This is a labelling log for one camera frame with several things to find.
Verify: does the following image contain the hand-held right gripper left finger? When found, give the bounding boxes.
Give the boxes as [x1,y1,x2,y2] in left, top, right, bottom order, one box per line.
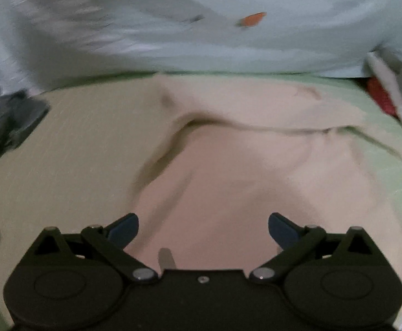
[32,213,159,285]

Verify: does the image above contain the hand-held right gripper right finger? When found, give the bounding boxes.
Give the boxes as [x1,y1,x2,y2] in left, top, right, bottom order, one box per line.
[249,212,378,284]

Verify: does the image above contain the beige garment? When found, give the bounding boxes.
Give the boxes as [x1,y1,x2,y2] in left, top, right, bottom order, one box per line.
[123,73,402,304]

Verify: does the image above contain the blue denim jeans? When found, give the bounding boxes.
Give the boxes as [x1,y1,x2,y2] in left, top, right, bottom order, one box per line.
[0,88,50,178]

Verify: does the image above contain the green grid bed sheet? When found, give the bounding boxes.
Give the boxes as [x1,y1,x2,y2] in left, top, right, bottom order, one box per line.
[0,71,402,331]

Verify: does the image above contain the red and white cloth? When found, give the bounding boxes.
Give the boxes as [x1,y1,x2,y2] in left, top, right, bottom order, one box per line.
[364,50,402,137]

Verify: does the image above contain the carrot print light blue quilt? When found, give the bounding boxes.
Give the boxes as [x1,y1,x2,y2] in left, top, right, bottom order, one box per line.
[0,0,402,94]

